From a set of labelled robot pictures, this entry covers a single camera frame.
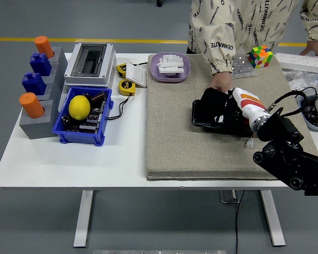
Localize yellow tape measure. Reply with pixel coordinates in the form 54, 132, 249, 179
118, 78, 136, 96
116, 62, 130, 78

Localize white power strip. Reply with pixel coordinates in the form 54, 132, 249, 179
275, 52, 318, 75

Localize stack of white switches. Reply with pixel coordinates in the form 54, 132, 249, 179
156, 53, 186, 77

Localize yellow lemon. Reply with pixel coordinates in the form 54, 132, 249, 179
68, 95, 91, 121

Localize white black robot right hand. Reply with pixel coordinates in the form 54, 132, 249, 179
213, 87, 268, 124

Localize grey stepped block holder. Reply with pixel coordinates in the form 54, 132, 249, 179
19, 47, 69, 140

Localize orange cylinder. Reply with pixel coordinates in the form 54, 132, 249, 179
34, 35, 55, 59
19, 92, 46, 119

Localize beige mat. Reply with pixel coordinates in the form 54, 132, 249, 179
145, 53, 318, 182

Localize white table leg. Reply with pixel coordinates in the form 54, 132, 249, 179
259, 189, 286, 247
73, 189, 94, 248

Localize blue plastic bin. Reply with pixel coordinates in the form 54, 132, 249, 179
52, 86, 114, 147

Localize black power cable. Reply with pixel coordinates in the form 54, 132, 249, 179
234, 189, 246, 254

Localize dark circuit board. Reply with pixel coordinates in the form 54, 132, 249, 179
60, 91, 108, 134

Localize person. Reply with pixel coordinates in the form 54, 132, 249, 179
187, 0, 318, 75

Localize blue block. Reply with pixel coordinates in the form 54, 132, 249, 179
29, 52, 52, 77
21, 72, 47, 96

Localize colourful puzzle cube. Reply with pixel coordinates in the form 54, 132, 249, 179
248, 44, 274, 69

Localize white wall switch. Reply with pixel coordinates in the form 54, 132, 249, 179
125, 63, 149, 88

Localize clear plastic bags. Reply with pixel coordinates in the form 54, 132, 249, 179
282, 68, 318, 93

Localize clear bag of metal nuts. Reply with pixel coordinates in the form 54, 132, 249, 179
231, 49, 258, 80

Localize thin black cable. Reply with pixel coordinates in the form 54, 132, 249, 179
105, 94, 135, 121

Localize grey table control box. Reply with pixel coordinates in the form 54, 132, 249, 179
219, 189, 241, 204

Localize person's right hand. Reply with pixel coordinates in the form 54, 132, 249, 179
208, 71, 233, 93

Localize black panel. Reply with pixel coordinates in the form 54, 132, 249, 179
192, 99, 258, 138

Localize grey white electrical enclosure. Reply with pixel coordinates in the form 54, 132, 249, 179
63, 42, 117, 88

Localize purple plate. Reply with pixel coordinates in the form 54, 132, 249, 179
150, 52, 191, 83

